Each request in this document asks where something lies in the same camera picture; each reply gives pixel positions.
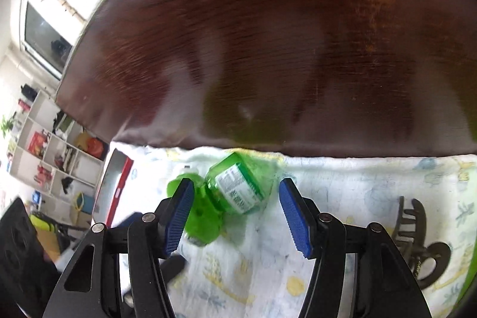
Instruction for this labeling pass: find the orange bag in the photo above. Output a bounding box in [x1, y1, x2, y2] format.
[76, 132, 106, 160]

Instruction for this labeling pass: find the white cubby shelf unit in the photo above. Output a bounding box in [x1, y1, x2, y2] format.
[7, 89, 107, 229]

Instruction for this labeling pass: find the green white plug-in device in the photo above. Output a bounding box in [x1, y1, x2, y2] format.
[166, 151, 278, 248]

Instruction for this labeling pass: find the green potted plant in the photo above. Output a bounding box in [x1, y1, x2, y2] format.
[0, 115, 16, 140]

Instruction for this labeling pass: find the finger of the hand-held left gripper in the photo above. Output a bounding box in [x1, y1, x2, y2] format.
[162, 254, 186, 283]

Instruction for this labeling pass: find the phone in red case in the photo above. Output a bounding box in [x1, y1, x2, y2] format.
[92, 148, 135, 229]

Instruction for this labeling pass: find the giraffe printed cloth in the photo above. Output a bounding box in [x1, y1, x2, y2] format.
[56, 141, 477, 318]

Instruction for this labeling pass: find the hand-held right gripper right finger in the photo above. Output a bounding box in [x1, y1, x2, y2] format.
[279, 177, 433, 318]

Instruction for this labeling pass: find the yellow green bag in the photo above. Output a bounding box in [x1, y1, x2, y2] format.
[30, 212, 60, 234]

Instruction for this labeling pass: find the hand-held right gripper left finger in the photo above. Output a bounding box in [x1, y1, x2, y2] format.
[42, 177, 195, 318]

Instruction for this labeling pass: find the grey hair claw clip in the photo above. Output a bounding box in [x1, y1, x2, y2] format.
[388, 196, 452, 291]

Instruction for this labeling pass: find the window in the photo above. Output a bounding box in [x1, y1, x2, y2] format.
[20, 0, 75, 80]

